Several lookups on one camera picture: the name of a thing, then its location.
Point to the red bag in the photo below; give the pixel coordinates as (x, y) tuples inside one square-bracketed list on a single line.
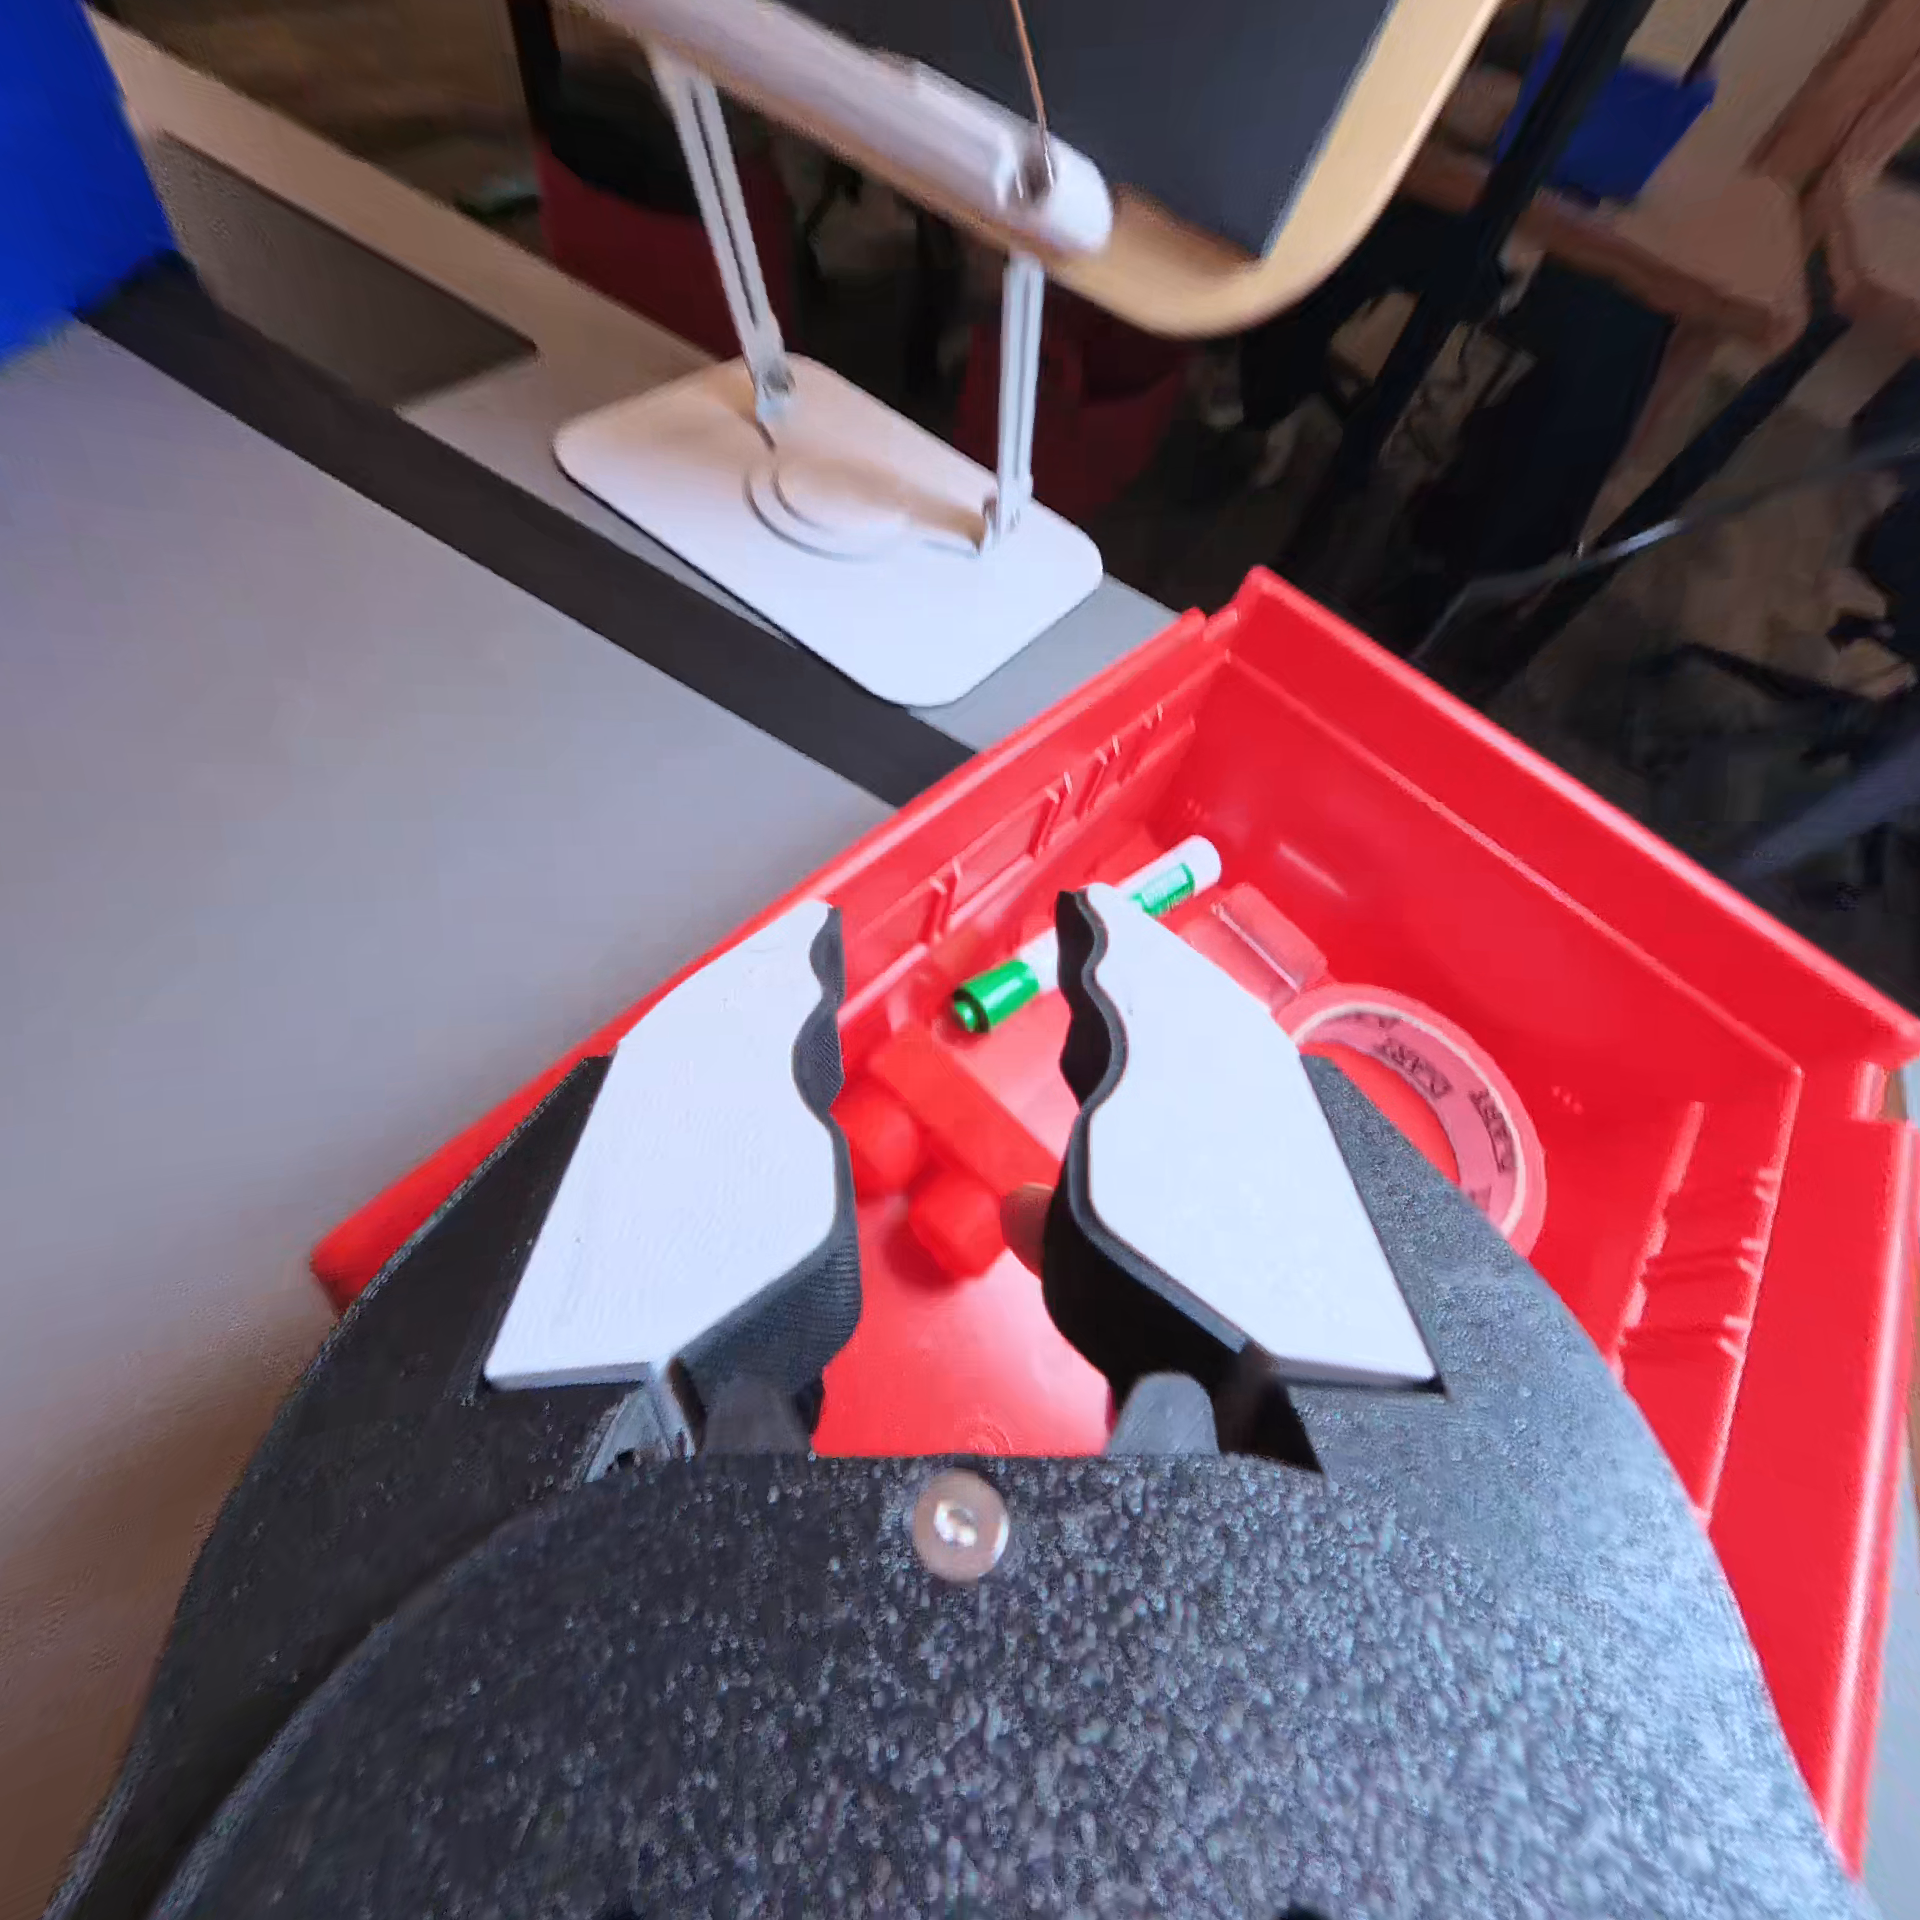
[(629, 255)]

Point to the green dry-erase marker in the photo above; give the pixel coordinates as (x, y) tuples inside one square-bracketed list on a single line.
[(998, 994)]

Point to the clear plastic block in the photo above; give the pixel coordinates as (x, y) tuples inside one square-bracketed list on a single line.
[(1260, 938)]

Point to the wooden office desk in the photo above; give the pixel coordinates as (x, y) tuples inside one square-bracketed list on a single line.
[(1650, 242)]

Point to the red toy block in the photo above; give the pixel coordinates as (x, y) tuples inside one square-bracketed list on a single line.
[(974, 1119)]

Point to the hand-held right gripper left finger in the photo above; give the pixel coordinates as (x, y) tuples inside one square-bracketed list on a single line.
[(674, 1184)]

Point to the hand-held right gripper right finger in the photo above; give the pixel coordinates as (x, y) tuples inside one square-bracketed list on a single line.
[(1231, 1184)]

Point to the red plastic bin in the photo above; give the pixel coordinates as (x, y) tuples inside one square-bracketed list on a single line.
[(1501, 932)]

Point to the white folding stand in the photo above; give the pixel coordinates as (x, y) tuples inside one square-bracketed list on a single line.
[(902, 616)]

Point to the blue plastic bin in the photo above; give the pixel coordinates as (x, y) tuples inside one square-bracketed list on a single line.
[(60, 150), (1621, 120)]

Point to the red tape roll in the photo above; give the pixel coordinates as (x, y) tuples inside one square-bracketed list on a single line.
[(1441, 1050)]

